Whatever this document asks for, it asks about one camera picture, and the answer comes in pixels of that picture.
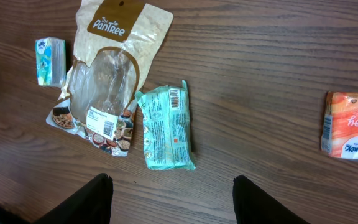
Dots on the orange packet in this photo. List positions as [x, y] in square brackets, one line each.
[339, 138]

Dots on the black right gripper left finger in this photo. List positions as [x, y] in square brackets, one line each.
[90, 204]

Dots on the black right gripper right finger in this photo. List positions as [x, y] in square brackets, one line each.
[254, 205]

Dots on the small teal tissue pack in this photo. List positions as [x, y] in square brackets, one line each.
[50, 54]

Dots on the brown beige snack pouch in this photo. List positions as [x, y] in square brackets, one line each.
[115, 44]

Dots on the teal snack packet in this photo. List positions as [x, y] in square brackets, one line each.
[166, 125]

